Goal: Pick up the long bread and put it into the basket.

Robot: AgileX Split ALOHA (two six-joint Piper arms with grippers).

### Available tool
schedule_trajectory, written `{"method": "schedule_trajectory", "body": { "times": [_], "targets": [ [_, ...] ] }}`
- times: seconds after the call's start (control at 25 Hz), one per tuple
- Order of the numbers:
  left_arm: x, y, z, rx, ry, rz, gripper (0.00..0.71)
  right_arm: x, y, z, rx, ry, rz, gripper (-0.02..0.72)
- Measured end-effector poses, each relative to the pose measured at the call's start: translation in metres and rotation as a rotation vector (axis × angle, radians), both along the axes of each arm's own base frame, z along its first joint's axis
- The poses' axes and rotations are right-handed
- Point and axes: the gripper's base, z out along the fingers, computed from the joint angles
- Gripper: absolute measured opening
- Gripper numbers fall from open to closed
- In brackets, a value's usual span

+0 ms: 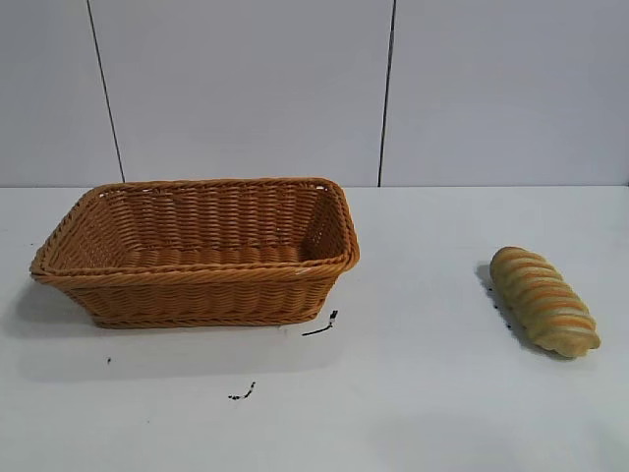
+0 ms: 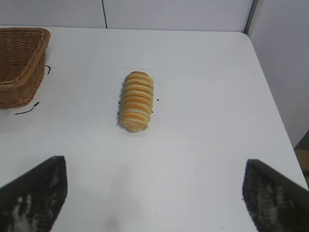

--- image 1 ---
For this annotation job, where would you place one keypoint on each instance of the long striped bread loaf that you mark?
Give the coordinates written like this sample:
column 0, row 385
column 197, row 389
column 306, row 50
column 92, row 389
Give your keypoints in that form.
column 543, row 301

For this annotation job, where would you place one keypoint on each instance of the brown woven wicker basket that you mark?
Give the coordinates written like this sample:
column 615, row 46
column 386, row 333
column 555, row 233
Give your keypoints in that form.
column 196, row 295

